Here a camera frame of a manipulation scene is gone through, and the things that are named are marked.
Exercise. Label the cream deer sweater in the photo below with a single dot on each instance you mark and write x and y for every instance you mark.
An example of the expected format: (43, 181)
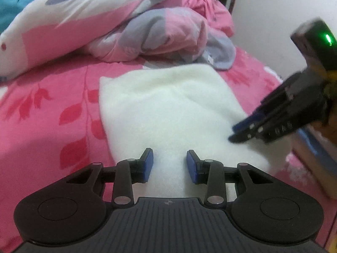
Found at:
(172, 111)

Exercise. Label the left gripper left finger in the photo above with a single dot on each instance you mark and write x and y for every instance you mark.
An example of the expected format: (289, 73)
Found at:
(126, 173)

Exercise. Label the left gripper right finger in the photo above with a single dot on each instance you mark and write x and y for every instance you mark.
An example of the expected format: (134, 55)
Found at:
(214, 175)

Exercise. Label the striped folded clothes stack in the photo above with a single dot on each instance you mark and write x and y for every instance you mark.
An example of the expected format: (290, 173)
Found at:
(319, 156)

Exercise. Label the pink patterned duvet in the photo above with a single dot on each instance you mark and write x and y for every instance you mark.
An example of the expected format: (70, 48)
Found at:
(118, 31)

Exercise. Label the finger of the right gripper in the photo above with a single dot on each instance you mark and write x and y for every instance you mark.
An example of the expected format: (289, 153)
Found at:
(249, 124)
(242, 136)

